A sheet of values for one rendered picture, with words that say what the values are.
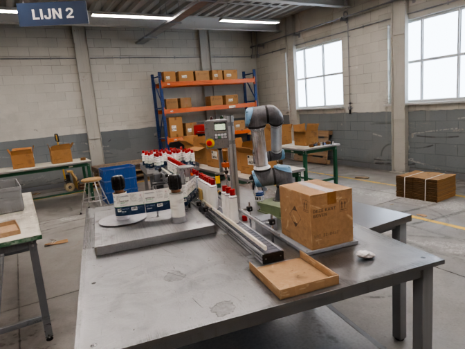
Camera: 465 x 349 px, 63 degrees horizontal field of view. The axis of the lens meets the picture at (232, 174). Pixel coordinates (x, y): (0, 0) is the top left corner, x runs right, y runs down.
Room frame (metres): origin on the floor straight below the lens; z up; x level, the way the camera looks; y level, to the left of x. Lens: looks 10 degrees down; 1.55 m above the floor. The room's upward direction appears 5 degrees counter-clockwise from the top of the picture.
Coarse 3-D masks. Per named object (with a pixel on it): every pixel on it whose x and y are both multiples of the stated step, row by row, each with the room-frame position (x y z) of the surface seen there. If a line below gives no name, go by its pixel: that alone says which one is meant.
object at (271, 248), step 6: (210, 210) 2.46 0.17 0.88; (222, 210) 2.44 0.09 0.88; (228, 222) 2.15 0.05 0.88; (240, 222) 2.13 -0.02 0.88; (234, 228) 2.04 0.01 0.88; (246, 228) 2.02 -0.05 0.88; (240, 234) 1.93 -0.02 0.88; (252, 234) 1.91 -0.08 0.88; (258, 234) 1.90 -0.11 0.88; (264, 240) 1.80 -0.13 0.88; (258, 246) 1.74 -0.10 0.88; (270, 246) 1.72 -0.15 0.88; (264, 252) 1.65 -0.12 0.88; (270, 252) 1.65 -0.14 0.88
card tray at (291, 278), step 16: (304, 256) 1.63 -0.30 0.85; (256, 272) 1.51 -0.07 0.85; (272, 272) 1.53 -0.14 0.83; (288, 272) 1.52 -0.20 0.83; (304, 272) 1.51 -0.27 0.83; (320, 272) 1.49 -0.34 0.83; (272, 288) 1.36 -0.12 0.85; (288, 288) 1.31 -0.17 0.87; (304, 288) 1.34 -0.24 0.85; (320, 288) 1.36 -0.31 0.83
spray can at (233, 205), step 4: (232, 188) 2.14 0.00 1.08; (232, 192) 2.12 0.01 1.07; (232, 196) 2.11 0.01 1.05; (236, 196) 2.12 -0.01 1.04; (228, 200) 2.13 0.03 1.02; (232, 200) 2.11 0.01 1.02; (236, 200) 2.12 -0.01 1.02; (232, 204) 2.11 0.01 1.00; (236, 204) 2.11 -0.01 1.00; (232, 208) 2.11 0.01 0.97; (236, 208) 2.11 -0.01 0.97; (232, 212) 2.11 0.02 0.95; (236, 212) 2.11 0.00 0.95; (232, 216) 2.11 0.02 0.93; (236, 216) 2.11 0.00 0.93; (232, 220) 2.11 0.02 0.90; (236, 220) 2.11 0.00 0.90
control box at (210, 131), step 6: (204, 120) 2.54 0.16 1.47; (210, 120) 2.53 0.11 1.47; (216, 120) 2.51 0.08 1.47; (222, 120) 2.50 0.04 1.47; (204, 126) 2.54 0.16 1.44; (210, 126) 2.52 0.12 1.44; (210, 132) 2.52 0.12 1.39; (216, 132) 2.51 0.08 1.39; (222, 132) 2.50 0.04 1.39; (210, 138) 2.52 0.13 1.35; (222, 138) 2.50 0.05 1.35; (216, 144) 2.51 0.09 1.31; (222, 144) 2.50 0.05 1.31; (228, 144) 2.49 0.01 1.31
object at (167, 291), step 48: (240, 192) 3.15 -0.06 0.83; (192, 240) 2.03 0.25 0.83; (384, 240) 1.80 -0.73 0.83; (96, 288) 1.53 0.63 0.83; (144, 288) 1.49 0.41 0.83; (192, 288) 1.45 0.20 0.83; (240, 288) 1.42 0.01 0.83; (336, 288) 1.36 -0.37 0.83; (96, 336) 1.16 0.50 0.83; (144, 336) 1.14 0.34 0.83
